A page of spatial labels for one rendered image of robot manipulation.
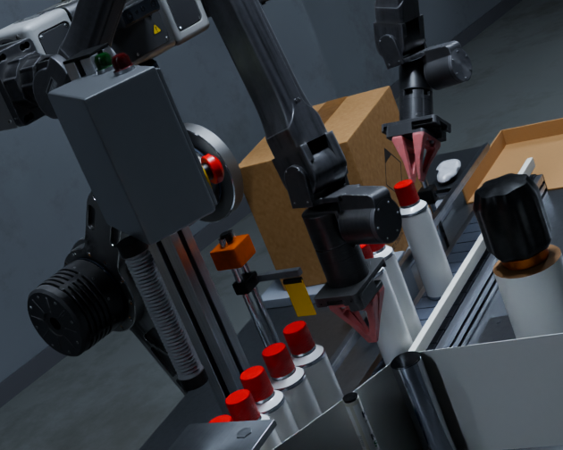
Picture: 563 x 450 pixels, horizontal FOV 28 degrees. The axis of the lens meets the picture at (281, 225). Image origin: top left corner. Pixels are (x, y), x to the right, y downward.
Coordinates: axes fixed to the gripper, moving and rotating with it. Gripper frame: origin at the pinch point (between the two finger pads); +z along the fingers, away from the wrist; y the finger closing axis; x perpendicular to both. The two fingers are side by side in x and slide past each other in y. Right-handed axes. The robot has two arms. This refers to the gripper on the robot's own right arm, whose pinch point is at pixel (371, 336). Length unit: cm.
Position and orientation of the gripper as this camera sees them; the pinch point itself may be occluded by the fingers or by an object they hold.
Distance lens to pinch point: 151.0
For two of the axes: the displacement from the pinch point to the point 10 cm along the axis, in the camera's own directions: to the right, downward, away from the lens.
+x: -8.3, 1.3, 5.4
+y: 4.4, -4.6, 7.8
